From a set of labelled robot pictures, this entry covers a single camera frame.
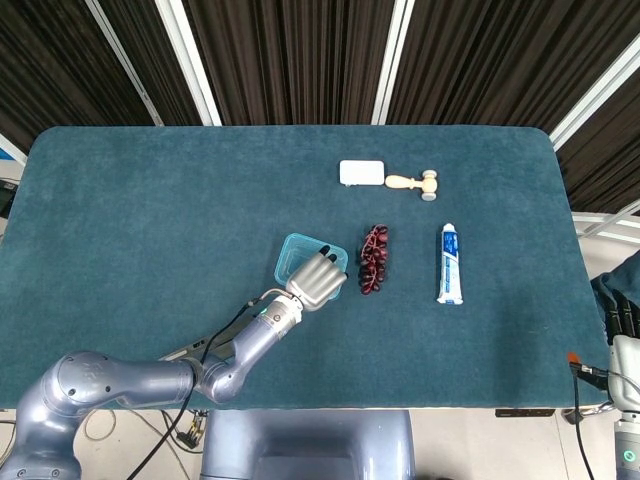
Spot white blue toothpaste tube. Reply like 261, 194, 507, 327
436, 222, 464, 306

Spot right hand black cable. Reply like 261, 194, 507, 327
569, 367, 597, 480

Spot white floor frame rails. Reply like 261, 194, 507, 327
572, 199, 640, 246

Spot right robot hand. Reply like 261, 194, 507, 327
567, 293, 640, 416

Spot blue grey robot torso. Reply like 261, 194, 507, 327
199, 409, 416, 480

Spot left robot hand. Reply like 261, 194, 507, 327
284, 243, 350, 314

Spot translucent blue plastic container lid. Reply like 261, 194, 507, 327
274, 232, 350, 302

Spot left hand black cable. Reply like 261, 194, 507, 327
127, 288, 292, 480

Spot white rectangular plastic box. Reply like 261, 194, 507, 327
338, 159, 386, 188

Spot tangled floor cable bundle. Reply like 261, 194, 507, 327
0, 408, 201, 480

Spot white frame post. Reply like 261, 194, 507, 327
84, 0, 165, 126
548, 37, 640, 151
371, 0, 412, 126
154, 0, 223, 126

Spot small wooden mallet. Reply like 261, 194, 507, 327
384, 169, 440, 203

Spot red grape bunch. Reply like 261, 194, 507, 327
358, 224, 390, 296

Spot black folding laptop stand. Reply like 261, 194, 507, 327
158, 338, 236, 362

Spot white blue sign board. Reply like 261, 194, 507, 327
0, 133, 27, 166

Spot black power plug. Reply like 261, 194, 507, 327
177, 413, 206, 454

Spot hand black cable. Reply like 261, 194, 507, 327
127, 288, 292, 480
569, 367, 597, 480

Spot teal table cloth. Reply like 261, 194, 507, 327
0, 124, 640, 411

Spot dark brown curtain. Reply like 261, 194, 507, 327
0, 0, 640, 216

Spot black table control panel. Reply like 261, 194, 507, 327
494, 408, 556, 419

